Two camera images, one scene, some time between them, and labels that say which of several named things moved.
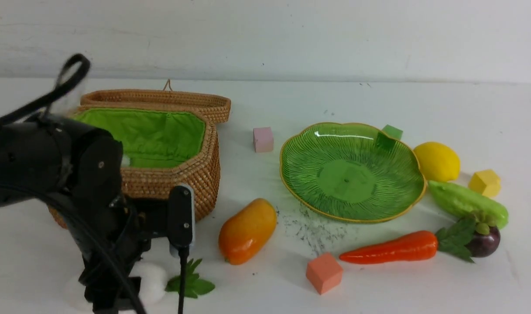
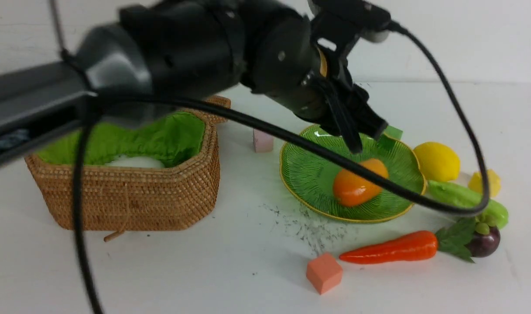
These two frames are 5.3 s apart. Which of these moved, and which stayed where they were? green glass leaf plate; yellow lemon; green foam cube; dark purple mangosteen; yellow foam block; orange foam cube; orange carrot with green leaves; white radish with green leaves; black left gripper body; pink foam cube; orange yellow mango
Moved: black left gripper body; white radish with green leaves; orange yellow mango
Stayed: pink foam cube; yellow foam block; orange carrot with green leaves; yellow lemon; dark purple mangosteen; green glass leaf plate; orange foam cube; green foam cube
